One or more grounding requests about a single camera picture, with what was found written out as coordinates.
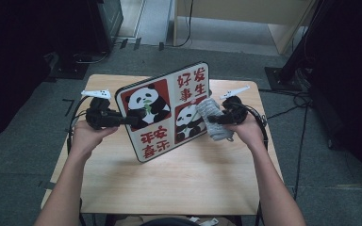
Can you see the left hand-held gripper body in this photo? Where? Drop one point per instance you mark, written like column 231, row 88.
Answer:
column 99, row 114

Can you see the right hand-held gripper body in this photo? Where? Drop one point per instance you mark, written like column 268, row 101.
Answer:
column 235, row 111

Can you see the grey fluffy cloth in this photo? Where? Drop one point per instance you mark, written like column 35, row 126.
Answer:
column 215, row 130

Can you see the panda print board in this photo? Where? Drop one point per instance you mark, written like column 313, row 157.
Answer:
column 157, row 138

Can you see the person's right hand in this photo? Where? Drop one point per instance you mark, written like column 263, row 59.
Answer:
column 250, row 132

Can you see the person's left hand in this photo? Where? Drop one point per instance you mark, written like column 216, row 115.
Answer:
column 86, row 138

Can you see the black metal stand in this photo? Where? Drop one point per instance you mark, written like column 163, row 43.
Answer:
column 284, row 78

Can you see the small black floor foot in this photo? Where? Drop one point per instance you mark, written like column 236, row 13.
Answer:
column 124, row 43
column 137, row 44

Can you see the small black floor plug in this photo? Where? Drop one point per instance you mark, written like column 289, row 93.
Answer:
column 161, row 46

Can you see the grey tape piece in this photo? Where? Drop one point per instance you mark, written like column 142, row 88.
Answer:
column 47, row 184

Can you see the black equipment cabinet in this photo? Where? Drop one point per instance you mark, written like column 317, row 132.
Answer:
column 105, row 22

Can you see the dark curtain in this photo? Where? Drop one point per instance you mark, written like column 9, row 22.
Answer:
column 352, row 78
column 19, row 62

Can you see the person's beige trousers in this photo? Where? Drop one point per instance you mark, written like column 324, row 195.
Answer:
column 128, row 221

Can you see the light wooden cabinet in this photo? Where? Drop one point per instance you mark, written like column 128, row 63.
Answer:
column 232, row 8

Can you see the small white object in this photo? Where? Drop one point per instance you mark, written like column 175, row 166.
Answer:
column 207, row 222

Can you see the person's dark shirt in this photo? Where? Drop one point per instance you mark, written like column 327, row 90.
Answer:
column 169, row 223

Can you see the black stand base plate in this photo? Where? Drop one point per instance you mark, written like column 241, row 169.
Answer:
column 66, row 67

